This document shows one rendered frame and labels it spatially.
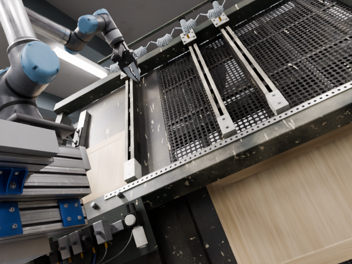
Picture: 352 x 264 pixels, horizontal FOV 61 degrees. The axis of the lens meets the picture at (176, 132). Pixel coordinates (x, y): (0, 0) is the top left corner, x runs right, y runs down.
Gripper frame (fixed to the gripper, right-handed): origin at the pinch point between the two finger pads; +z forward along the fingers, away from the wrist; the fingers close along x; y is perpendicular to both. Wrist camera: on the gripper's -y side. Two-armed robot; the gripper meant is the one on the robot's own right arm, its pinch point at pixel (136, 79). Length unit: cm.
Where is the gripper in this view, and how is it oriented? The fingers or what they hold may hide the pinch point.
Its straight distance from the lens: 144.6
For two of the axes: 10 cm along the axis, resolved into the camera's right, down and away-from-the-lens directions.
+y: 2.2, -2.6, 9.4
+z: 5.1, 8.5, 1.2
